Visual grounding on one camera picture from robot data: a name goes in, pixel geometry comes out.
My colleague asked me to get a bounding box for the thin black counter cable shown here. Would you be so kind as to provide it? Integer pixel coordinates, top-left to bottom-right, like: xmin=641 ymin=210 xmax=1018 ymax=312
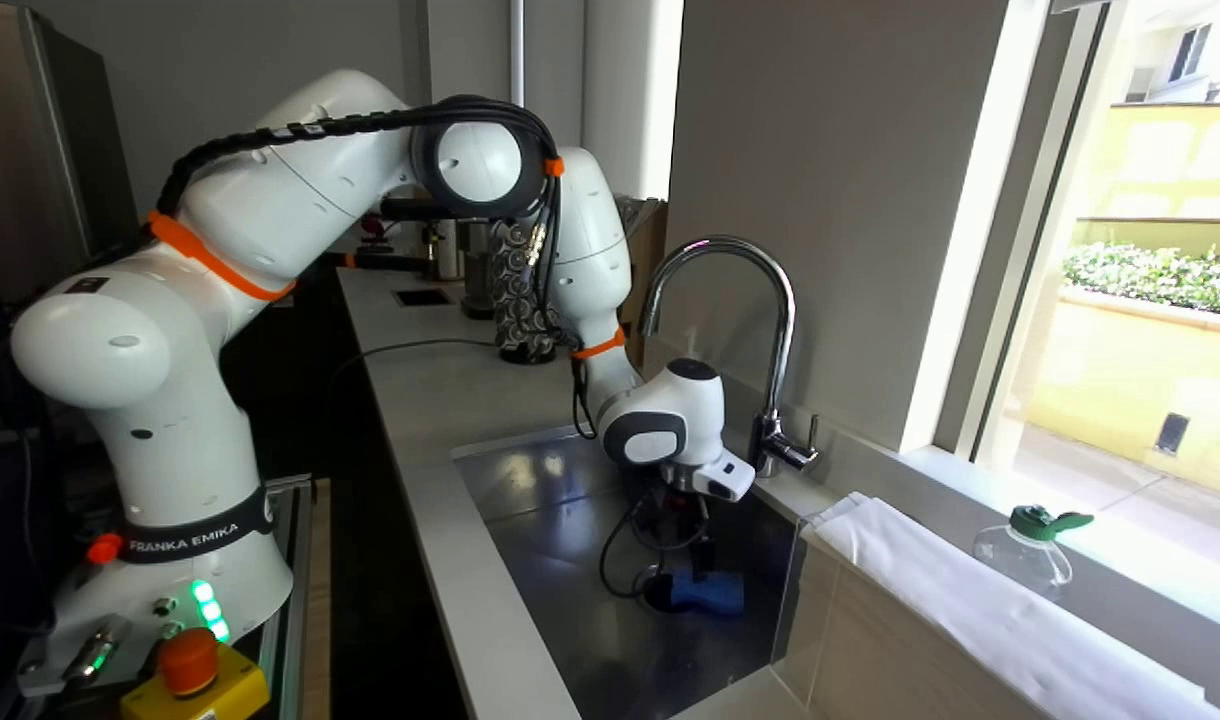
xmin=326 ymin=331 xmax=500 ymax=405

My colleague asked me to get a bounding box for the green hedge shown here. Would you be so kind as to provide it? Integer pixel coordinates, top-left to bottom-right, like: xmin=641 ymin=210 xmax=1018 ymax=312
xmin=1059 ymin=239 xmax=1220 ymax=319

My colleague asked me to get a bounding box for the chrome gooseneck faucet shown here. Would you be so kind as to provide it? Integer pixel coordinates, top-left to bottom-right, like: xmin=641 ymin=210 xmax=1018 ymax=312
xmin=641 ymin=231 xmax=826 ymax=481

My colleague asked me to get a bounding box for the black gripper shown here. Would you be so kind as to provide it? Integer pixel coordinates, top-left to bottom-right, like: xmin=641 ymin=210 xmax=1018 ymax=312
xmin=643 ymin=486 xmax=719 ymax=612

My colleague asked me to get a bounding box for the yellow emergency stop button box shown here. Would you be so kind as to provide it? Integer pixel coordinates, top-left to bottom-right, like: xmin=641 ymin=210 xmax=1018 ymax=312
xmin=115 ymin=630 xmax=274 ymax=720

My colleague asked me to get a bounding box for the grey refrigerator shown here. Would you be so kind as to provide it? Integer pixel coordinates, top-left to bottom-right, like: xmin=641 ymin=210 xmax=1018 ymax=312
xmin=0 ymin=0 xmax=141 ymax=312

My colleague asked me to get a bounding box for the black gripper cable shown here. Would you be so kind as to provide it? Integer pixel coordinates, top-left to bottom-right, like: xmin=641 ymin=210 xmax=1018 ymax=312
xmin=591 ymin=499 xmax=668 ymax=604

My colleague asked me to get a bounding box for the white window frame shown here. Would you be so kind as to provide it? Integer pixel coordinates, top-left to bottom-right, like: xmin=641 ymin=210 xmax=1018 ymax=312
xmin=895 ymin=0 xmax=1133 ymax=464

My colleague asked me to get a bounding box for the stainless steel sink basin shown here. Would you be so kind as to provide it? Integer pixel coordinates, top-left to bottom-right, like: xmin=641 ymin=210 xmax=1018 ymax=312
xmin=450 ymin=411 xmax=841 ymax=720

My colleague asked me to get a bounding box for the white towel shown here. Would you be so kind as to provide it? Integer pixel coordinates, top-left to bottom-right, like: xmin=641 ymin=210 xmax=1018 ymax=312
xmin=805 ymin=492 xmax=1220 ymax=720

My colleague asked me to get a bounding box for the flat black phone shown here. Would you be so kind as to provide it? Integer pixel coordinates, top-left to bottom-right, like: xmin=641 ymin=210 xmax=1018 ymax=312
xmin=392 ymin=286 xmax=458 ymax=312

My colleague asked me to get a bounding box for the wooden rack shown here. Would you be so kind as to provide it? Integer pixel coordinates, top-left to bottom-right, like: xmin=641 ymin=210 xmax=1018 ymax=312
xmin=620 ymin=197 xmax=674 ymax=338

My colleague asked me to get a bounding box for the blue sponge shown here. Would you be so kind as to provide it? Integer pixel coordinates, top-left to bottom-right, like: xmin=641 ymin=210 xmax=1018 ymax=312
xmin=663 ymin=569 xmax=749 ymax=620

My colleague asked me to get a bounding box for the black stereo camera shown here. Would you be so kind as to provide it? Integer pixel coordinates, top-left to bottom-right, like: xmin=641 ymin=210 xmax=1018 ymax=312
xmin=377 ymin=197 xmax=433 ymax=228

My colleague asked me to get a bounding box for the black white patterned cylinder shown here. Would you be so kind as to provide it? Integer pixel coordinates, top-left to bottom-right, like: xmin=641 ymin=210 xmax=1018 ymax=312
xmin=485 ymin=218 xmax=560 ymax=367

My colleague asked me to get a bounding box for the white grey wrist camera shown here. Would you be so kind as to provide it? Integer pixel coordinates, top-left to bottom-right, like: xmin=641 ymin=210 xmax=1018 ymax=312
xmin=694 ymin=450 xmax=762 ymax=509

